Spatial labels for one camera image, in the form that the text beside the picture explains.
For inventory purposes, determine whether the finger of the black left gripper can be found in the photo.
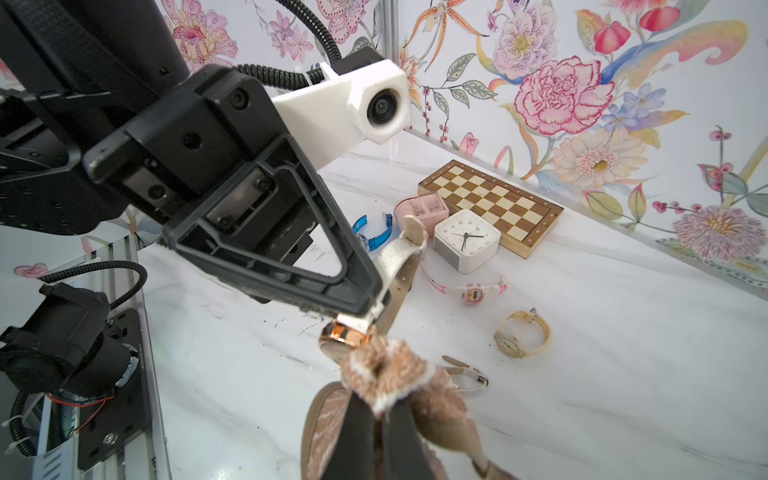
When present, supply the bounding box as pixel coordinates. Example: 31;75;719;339
203;135;349;269
161;224;384;315

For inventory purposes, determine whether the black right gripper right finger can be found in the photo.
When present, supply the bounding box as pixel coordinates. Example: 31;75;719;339
381;399;434;480

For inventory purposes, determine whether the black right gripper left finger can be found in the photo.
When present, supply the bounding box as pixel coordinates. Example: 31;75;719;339
321;394;376;480

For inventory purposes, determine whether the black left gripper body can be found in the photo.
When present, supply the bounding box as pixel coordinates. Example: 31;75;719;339
1;66;288;236

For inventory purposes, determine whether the blue translucent wristwatch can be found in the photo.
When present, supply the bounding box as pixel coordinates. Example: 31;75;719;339
351;212;395;253

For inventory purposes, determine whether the brown striped cloth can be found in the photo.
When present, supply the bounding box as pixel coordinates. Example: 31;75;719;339
301;336;512;479

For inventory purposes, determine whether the pink white wristwatch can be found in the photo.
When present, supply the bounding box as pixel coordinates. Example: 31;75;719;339
420;265;509;306

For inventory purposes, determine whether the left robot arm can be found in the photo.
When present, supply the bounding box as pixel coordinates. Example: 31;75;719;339
1;1;405;315

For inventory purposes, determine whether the pink toy music box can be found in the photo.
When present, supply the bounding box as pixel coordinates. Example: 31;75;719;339
394;193;450;238

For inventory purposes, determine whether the white square alarm clock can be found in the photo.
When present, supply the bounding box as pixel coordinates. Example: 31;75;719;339
433;210;501;274

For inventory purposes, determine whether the wooden chessboard box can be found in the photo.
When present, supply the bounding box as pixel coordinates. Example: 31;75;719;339
418;160;564;259

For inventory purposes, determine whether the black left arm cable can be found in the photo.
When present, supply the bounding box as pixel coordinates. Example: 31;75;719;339
230;0;344;91

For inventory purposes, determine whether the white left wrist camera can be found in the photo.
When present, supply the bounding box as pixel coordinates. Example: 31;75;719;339
272;59;411;170

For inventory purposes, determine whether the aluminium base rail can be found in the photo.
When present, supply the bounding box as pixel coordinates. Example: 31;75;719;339
1;260;152;473

